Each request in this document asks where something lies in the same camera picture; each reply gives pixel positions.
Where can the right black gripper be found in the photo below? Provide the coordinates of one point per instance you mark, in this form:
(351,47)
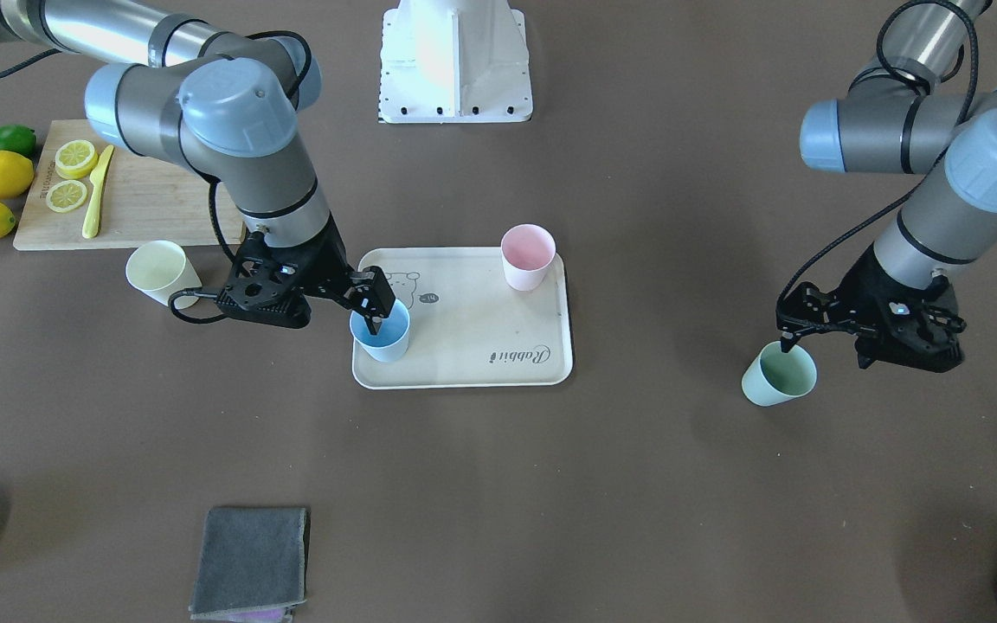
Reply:
(333,260)

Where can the cream rabbit tray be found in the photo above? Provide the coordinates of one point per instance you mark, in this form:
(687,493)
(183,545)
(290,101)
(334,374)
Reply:
(468,327)

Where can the green lime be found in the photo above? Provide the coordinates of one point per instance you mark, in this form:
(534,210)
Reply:
(18,138)

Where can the grey folded cloth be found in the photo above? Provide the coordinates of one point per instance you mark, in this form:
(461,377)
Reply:
(252,564)

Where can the wooden cutting board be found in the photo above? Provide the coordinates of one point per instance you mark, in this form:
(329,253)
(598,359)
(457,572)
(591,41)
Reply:
(144,200)

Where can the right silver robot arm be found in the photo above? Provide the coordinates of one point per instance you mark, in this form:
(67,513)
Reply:
(222,106)

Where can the lemon slice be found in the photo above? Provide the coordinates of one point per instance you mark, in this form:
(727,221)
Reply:
(66,195)
(75,159)

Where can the green plastic cup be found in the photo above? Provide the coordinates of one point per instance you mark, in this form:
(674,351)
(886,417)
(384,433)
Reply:
(776,376)

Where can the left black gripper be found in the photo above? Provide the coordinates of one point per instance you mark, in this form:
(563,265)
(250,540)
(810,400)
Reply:
(858,283)

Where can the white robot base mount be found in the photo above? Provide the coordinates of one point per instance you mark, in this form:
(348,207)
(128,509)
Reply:
(454,62)

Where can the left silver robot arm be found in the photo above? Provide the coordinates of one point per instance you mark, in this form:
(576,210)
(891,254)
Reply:
(913,109)

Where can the pale yellow plastic cup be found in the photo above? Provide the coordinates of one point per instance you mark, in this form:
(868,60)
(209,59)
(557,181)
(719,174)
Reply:
(159,269)

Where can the pink plastic cup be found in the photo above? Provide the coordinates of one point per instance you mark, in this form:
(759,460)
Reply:
(527,251)

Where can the yellow plastic knife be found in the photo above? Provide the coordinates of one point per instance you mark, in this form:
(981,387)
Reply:
(97,177)

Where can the blue plastic cup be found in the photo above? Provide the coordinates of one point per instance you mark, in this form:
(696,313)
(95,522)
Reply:
(392,338)

